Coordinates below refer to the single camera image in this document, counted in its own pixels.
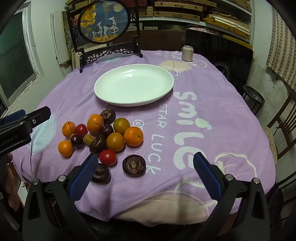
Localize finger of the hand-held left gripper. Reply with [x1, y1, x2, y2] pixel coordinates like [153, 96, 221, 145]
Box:
[3, 110, 26, 123]
[24, 106, 51, 130]

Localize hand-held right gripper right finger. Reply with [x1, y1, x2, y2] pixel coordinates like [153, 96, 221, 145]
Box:
[193, 152, 271, 241]

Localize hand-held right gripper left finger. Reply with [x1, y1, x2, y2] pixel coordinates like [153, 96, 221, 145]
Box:
[22, 153, 100, 241]

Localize dark brown water chestnut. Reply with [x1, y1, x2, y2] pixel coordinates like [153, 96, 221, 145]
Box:
[122, 155, 146, 177]
[89, 134, 108, 155]
[100, 109, 116, 124]
[91, 163, 111, 184]

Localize red cherry tomato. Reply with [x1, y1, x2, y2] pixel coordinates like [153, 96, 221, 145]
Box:
[75, 124, 88, 137]
[99, 149, 117, 166]

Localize dark red cherry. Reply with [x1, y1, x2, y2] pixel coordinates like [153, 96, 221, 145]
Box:
[70, 134, 84, 148]
[100, 124, 114, 137]

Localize yellowish green orange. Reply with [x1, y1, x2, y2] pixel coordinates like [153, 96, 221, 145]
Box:
[113, 118, 130, 135]

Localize white plate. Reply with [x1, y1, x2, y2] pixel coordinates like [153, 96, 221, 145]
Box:
[94, 64, 174, 107]

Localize person's left hand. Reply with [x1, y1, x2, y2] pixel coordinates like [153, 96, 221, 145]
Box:
[0, 153, 21, 211]

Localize purple printed tablecloth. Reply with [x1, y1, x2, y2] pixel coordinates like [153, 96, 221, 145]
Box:
[17, 50, 277, 226]

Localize window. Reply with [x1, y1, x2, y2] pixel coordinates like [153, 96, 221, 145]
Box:
[0, 9, 43, 109]

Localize beige chair cushion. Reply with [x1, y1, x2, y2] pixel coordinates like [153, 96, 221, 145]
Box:
[262, 126, 278, 163]

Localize patterned framed panel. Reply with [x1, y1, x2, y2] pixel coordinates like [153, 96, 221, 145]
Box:
[62, 10, 77, 67]

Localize black round metal stand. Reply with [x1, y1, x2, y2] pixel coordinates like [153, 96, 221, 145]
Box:
[242, 85, 265, 116]

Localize dark wooden chair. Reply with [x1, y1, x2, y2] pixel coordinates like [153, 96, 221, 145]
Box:
[266, 93, 296, 160]

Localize round deer painting screen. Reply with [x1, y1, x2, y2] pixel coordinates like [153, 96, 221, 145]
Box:
[66, 0, 144, 73]

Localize small beige jar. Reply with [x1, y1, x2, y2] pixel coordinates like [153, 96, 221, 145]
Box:
[181, 46, 194, 62]

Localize brown board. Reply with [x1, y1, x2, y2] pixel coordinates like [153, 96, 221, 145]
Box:
[132, 30, 185, 51]

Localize pink folded cloth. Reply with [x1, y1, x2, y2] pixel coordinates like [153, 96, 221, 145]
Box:
[190, 27, 221, 35]

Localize shelf of wooden frames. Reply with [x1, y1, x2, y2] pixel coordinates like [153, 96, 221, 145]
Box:
[139, 0, 253, 43]

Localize patterned wall cloth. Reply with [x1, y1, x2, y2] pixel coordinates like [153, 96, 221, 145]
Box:
[266, 7, 296, 86]

